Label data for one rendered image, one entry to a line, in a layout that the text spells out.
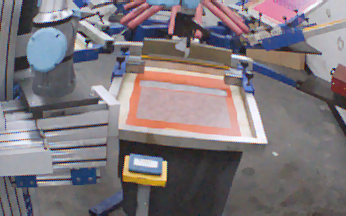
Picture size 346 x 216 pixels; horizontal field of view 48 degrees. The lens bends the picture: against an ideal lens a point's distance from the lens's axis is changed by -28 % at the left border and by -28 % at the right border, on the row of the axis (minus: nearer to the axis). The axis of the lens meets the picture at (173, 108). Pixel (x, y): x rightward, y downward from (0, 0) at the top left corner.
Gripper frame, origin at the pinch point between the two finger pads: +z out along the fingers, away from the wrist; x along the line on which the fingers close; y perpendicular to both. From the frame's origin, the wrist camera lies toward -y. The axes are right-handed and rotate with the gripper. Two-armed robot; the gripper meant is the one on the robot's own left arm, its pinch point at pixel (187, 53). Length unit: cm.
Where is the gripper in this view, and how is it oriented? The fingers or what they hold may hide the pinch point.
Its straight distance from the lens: 219.7
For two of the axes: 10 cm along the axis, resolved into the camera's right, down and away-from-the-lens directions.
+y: -9.9, -1.2, -0.4
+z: -1.3, 9.2, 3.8
